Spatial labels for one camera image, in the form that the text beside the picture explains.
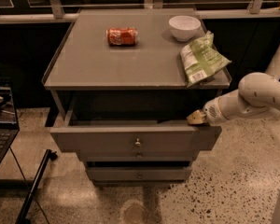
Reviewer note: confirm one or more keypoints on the grey top drawer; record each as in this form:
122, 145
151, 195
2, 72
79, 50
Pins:
121, 138

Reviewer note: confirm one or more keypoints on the green chip bag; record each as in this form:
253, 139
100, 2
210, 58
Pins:
200, 60

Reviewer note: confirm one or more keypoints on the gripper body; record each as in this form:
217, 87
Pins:
211, 113

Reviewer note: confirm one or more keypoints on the black stand leg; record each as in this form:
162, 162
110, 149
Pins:
32, 186

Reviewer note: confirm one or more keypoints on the black laptop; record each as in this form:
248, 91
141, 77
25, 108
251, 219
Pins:
9, 125

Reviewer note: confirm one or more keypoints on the grey drawer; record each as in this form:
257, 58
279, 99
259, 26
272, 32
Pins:
138, 174
187, 155
121, 138

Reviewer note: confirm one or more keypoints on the grey bottom drawer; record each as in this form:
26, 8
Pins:
138, 174

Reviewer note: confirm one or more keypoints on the grey middle drawer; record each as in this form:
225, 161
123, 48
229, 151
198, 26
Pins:
187, 155

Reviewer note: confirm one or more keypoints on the orange soda can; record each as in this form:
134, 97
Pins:
126, 36

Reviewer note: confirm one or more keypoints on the metal window railing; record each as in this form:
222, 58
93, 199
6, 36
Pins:
146, 3

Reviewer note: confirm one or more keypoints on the grey drawer cabinet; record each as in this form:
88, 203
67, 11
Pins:
93, 83

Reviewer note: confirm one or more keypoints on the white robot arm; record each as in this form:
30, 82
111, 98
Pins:
257, 97

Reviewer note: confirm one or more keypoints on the white bowl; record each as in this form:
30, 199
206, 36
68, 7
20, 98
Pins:
183, 28

